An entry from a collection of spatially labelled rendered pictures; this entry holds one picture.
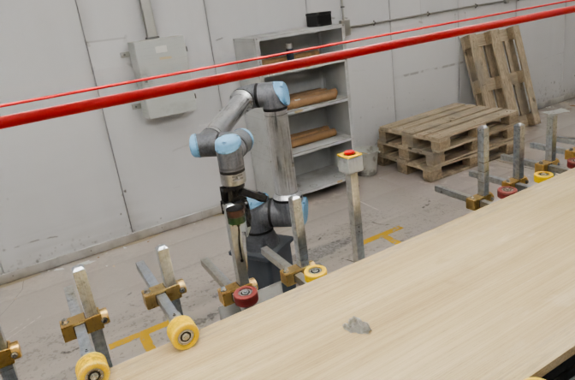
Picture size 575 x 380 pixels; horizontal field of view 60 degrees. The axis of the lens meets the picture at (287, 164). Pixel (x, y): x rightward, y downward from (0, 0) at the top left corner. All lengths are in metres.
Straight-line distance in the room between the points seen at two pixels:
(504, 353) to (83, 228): 3.60
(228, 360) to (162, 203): 3.17
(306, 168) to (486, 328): 3.73
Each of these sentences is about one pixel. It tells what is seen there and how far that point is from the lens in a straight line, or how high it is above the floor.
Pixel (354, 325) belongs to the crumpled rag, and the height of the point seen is 0.91.
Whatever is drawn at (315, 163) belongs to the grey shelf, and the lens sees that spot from 5.08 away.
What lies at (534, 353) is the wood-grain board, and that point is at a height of 0.90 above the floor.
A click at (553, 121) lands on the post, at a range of 2.79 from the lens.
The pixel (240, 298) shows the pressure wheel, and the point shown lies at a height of 0.91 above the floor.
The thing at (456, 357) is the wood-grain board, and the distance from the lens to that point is 1.40.
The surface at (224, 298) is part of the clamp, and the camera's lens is 1.79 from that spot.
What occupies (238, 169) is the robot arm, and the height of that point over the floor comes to 1.27.
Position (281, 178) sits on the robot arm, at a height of 0.99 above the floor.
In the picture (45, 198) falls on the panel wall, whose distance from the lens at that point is 4.32.
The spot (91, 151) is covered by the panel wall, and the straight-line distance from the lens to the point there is 4.28.
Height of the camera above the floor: 1.80
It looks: 18 degrees down
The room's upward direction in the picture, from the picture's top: 8 degrees counter-clockwise
